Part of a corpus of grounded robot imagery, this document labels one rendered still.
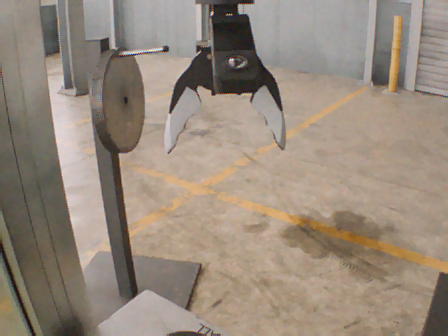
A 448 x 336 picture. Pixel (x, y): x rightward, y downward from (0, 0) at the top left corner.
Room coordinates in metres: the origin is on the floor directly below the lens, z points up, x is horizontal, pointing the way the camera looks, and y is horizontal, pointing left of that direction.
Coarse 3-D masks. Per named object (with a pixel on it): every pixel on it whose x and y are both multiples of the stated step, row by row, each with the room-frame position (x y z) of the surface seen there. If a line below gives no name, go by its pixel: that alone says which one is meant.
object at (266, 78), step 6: (258, 60) 0.47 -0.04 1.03; (264, 66) 0.47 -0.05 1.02; (264, 72) 0.47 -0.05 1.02; (264, 78) 0.47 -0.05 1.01; (270, 78) 0.47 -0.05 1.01; (264, 84) 0.47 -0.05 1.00; (270, 84) 0.47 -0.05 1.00; (276, 84) 0.47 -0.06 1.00; (270, 90) 0.47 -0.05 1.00; (276, 90) 0.47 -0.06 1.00; (276, 96) 0.47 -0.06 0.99; (276, 102) 0.47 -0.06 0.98; (282, 108) 0.47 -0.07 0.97
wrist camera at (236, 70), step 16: (224, 16) 0.47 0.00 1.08; (240, 16) 0.47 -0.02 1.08; (224, 32) 0.44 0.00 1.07; (240, 32) 0.44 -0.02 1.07; (224, 48) 0.41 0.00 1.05; (240, 48) 0.41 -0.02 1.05; (224, 64) 0.39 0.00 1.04; (240, 64) 0.39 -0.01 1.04; (256, 64) 0.39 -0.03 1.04; (224, 80) 0.38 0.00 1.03; (240, 80) 0.38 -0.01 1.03; (256, 80) 0.38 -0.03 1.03
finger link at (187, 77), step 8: (192, 64) 0.46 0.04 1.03; (184, 72) 0.46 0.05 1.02; (192, 72) 0.46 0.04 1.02; (176, 80) 0.47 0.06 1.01; (184, 80) 0.46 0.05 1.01; (192, 80) 0.46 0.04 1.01; (176, 88) 0.46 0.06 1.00; (184, 88) 0.46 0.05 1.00; (192, 88) 0.46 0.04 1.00; (176, 96) 0.46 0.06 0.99; (168, 112) 0.46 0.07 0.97
